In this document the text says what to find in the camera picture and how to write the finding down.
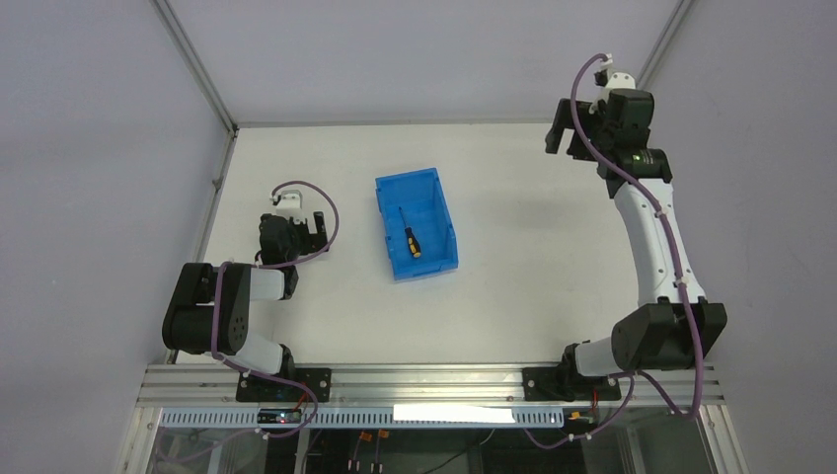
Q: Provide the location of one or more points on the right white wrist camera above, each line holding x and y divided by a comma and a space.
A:
609, 80

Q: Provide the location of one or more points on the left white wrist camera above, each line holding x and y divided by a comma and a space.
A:
288, 205

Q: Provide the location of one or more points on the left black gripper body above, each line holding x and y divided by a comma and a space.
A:
308, 236

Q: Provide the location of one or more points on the blue plastic bin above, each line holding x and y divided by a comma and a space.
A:
420, 194

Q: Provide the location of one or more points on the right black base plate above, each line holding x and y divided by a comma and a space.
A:
556, 383

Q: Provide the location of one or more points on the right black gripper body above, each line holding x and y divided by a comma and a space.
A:
581, 130

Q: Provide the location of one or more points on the left aluminium frame post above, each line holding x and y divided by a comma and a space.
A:
190, 56

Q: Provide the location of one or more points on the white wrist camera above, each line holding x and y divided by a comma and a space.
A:
609, 80
288, 205

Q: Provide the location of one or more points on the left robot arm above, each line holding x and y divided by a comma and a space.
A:
209, 311

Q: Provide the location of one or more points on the aluminium frame post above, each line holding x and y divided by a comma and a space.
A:
190, 56
663, 43

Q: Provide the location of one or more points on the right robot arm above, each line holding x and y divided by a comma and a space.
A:
674, 322

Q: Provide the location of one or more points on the aluminium front rail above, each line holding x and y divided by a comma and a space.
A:
353, 385

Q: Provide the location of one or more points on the black yellow screwdriver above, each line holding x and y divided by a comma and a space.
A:
412, 240

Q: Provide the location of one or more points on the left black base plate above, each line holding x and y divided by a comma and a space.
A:
259, 390

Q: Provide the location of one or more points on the right aluminium frame post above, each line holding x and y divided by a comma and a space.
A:
663, 43

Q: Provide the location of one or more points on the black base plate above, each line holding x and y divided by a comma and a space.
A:
556, 383
259, 390

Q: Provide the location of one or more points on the grey slotted cable duct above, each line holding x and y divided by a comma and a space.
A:
400, 416

